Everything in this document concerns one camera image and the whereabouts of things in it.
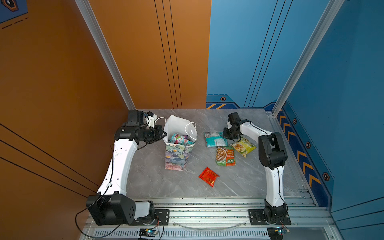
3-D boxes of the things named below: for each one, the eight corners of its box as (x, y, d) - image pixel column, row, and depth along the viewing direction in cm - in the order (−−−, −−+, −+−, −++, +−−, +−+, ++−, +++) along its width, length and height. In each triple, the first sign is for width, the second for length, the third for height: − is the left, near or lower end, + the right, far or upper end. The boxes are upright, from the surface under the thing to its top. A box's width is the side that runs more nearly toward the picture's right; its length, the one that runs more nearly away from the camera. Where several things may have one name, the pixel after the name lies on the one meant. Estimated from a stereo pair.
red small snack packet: (198, 177, 89) (198, 175, 87) (205, 167, 93) (206, 165, 91) (212, 187, 85) (213, 186, 83) (219, 176, 89) (219, 175, 87)
